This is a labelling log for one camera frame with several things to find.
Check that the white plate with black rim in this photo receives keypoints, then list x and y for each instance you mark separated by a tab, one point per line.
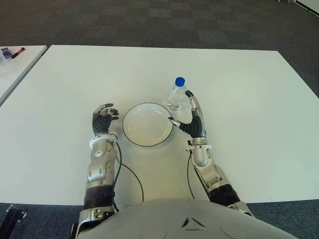
147	127

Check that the blue printed packet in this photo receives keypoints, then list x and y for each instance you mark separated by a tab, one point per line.
5	52

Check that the black wheeled stand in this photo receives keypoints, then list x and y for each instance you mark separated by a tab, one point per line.
13	216

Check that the white board panel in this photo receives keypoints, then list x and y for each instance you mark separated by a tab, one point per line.
310	6

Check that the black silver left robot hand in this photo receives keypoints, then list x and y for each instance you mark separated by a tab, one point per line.
101	122

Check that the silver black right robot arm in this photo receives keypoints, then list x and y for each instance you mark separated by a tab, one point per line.
209	171

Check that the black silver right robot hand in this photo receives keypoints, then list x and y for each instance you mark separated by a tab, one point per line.
197	125

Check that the small white table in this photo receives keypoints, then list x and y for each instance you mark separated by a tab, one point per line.
17	67

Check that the red black marker pen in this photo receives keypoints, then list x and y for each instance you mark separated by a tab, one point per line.
17	53

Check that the clear water bottle blue cap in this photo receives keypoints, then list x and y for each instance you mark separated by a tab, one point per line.
175	98

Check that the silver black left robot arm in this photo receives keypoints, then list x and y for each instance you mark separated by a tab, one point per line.
98	161

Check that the grey robot torso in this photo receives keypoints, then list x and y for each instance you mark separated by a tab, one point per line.
174	219

